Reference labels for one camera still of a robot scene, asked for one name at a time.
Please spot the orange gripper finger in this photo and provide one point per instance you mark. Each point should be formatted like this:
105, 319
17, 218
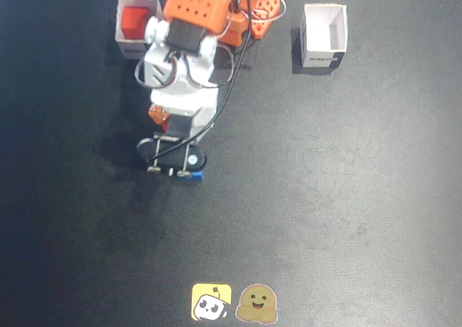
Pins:
159, 117

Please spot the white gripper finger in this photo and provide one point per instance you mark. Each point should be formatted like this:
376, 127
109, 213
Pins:
204, 123

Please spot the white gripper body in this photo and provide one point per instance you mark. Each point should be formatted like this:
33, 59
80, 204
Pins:
184, 105

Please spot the blue cube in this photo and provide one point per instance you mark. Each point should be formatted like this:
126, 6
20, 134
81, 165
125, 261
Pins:
196, 176

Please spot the red cube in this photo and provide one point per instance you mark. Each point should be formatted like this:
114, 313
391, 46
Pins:
133, 22

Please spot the white cardboard box black label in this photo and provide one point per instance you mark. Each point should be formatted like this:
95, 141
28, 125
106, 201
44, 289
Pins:
321, 34
126, 51

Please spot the dark grey felt mat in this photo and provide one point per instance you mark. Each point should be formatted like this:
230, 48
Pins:
325, 197

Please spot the yellow robot sticker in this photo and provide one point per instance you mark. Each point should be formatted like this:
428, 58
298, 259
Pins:
211, 301

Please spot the brown hugging face sticker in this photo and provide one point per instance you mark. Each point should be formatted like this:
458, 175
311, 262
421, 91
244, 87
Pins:
257, 303

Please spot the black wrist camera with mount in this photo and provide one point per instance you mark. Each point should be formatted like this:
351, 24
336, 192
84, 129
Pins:
169, 157

